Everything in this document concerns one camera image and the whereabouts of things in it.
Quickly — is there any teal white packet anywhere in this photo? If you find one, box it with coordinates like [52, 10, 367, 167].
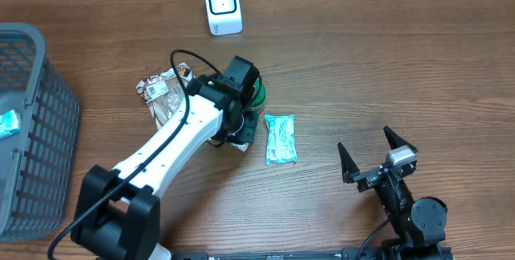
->
[264, 114, 298, 165]

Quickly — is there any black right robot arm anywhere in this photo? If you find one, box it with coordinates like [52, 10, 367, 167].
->
[337, 126, 454, 260]

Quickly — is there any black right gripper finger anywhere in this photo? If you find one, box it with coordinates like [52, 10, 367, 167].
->
[383, 126, 418, 152]
[337, 142, 361, 184]

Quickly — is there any teal box in basket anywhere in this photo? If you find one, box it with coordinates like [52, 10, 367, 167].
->
[0, 109, 22, 140]

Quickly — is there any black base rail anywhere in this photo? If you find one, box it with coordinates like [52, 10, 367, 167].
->
[171, 247, 387, 260]

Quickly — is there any brown white snack pouch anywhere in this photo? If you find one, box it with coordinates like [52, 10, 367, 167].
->
[136, 68, 184, 129]

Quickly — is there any orange small box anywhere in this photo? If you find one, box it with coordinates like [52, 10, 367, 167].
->
[233, 142, 249, 152]

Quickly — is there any green lid spice jar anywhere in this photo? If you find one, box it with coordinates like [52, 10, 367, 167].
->
[248, 81, 266, 113]

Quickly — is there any white barcode scanner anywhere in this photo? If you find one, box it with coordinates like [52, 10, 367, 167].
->
[205, 0, 243, 36]

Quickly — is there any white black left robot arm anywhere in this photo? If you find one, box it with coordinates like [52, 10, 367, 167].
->
[65, 56, 262, 260]

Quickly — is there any grey plastic mesh basket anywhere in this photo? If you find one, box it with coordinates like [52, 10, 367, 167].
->
[1, 23, 81, 242]

